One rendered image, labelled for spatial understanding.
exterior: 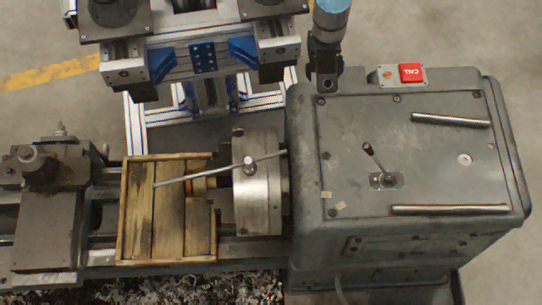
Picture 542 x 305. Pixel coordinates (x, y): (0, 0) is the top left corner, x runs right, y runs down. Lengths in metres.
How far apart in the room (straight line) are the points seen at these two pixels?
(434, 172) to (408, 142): 0.10
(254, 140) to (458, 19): 2.16
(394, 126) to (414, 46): 1.78
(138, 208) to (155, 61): 0.48
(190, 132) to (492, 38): 1.78
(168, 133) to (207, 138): 0.19
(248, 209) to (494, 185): 0.63
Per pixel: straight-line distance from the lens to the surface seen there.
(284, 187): 1.49
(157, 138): 2.67
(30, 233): 1.79
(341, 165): 1.43
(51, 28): 3.44
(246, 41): 1.90
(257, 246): 1.75
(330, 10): 1.12
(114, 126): 2.99
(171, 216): 1.78
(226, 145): 1.51
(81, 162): 1.77
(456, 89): 1.60
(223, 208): 1.53
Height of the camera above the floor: 2.55
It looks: 65 degrees down
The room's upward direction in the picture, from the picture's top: 1 degrees clockwise
